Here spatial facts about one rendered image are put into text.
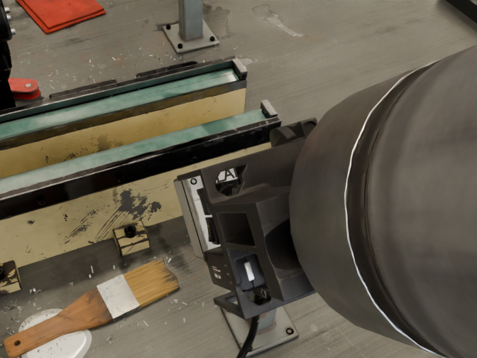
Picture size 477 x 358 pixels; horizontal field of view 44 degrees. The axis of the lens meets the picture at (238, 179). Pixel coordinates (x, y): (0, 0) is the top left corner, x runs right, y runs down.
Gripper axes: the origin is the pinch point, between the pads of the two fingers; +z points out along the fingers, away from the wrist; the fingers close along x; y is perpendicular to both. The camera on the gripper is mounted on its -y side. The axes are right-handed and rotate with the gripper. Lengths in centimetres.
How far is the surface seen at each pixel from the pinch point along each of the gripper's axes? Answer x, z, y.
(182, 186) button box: -2.6, 7.1, 3.5
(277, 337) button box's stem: 17.3, 25.2, -6.1
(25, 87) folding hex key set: -23, 58, 12
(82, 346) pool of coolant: 11.7, 30.6, 14.5
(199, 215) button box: -0.1, 5.8, 3.2
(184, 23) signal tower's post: -28, 59, -16
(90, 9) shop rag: -37, 71, -3
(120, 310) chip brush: 9.4, 31.6, 9.4
